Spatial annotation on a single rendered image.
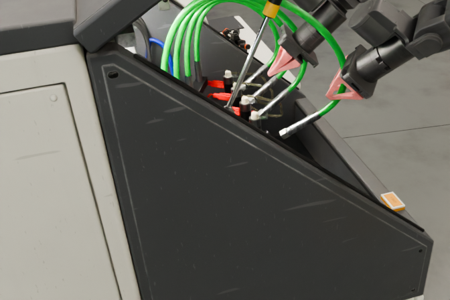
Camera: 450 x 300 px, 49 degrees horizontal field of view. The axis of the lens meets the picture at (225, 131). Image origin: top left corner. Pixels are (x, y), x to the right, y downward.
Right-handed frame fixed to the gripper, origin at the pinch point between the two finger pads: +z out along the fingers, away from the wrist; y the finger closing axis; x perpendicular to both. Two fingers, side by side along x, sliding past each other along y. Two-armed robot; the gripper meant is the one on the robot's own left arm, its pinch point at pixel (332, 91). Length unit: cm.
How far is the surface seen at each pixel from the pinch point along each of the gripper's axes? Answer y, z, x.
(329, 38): -0.7, -8.1, -9.0
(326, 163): -13.7, 30.7, 22.4
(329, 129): -19.8, 26.3, 16.9
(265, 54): -56, 53, -3
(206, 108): 32.4, -8.3, -21.4
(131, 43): 30.1, -5.9, -35.2
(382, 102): -189, 129, 103
